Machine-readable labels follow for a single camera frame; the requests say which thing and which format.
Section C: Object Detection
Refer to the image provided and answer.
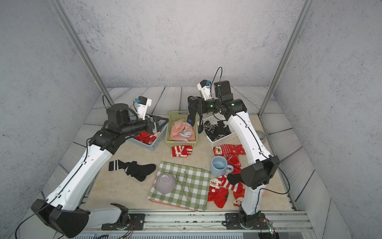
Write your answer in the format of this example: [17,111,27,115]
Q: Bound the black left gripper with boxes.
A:
[119,114,169,138]

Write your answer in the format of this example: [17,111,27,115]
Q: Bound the black blue sport sock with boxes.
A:
[204,120,219,141]

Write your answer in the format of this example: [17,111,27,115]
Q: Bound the pink sock with teal leaves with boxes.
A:
[170,119,196,142]

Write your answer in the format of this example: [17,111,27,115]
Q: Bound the black sock with white label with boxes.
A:
[187,96,205,134]

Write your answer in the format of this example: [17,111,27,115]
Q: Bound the red bear Christmas sock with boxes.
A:
[134,131,162,145]

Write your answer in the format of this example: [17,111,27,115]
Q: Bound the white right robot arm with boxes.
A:
[188,97,280,217]

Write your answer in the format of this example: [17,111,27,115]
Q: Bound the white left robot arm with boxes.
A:
[31,103,169,238]

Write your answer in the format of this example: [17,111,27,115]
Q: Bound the white plastic basket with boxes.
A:
[202,113,237,148]

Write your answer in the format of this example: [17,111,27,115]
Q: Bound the light green plastic basket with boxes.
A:
[165,111,199,147]

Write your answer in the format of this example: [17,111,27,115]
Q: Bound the light blue plastic basket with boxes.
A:
[127,124,167,151]

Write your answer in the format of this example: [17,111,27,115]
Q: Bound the red snowflake sock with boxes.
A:
[213,144,246,174]

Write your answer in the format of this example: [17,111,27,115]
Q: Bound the black sock with blue patch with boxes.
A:
[108,160,156,182]

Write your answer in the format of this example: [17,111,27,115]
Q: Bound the grey striped ceramic mug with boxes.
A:
[256,130,266,143]

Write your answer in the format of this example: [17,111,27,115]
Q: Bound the light blue ceramic mug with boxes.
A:
[210,156,234,177]

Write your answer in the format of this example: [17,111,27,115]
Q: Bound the lilac ceramic bowl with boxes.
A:
[155,173,176,194]

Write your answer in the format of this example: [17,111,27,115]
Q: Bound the red white striped Santa sock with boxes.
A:
[210,175,244,193]

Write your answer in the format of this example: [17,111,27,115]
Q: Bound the green white checkered cloth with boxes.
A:
[147,161,211,211]

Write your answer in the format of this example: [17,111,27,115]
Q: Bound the red Santa sock front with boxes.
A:
[233,189,245,207]

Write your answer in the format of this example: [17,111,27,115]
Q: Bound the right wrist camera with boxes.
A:
[196,79,233,101]

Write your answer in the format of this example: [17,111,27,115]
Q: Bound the metal base rail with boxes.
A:
[77,210,316,239]

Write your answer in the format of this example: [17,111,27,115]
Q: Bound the right aluminium frame post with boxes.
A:
[258,0,314,118]

